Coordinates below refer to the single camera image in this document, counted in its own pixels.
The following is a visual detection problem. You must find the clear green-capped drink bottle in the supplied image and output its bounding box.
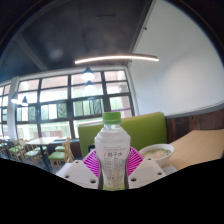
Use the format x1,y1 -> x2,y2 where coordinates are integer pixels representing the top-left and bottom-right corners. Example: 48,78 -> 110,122
94,111 -> 131,192

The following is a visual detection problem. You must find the curved linear ceiling light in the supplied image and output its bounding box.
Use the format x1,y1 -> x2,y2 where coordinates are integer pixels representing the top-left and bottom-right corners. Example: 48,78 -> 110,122
74,54 -> 160,65

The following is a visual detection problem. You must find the green upholstered bench backrest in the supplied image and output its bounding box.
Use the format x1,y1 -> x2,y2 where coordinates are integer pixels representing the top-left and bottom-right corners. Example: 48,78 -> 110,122
77,112 -> 168,158

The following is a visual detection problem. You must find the group of green-seated wooden chairs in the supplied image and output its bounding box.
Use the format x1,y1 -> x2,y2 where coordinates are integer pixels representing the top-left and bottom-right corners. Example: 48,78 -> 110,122
0,137 -> 75,174

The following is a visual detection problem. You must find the group of pendant lamps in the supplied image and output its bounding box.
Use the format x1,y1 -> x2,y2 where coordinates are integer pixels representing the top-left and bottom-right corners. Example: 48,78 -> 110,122
10,66 -> 96,108

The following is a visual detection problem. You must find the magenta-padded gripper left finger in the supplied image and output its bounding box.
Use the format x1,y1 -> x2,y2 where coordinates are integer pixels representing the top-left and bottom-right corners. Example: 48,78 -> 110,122
55,148 -> 101,190

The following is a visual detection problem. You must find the white ceramic bowl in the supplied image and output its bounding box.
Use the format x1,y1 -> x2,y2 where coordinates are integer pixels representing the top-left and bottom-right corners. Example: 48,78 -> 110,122
138,143 -> 175,168

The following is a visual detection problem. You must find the light wooden dining table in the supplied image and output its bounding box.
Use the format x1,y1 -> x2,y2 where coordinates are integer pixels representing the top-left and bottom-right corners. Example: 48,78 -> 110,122
24,135 -> 66,161

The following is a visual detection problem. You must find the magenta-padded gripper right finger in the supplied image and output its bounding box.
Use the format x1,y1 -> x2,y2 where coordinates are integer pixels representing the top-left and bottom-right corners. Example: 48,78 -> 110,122
126,146 -> 167,190

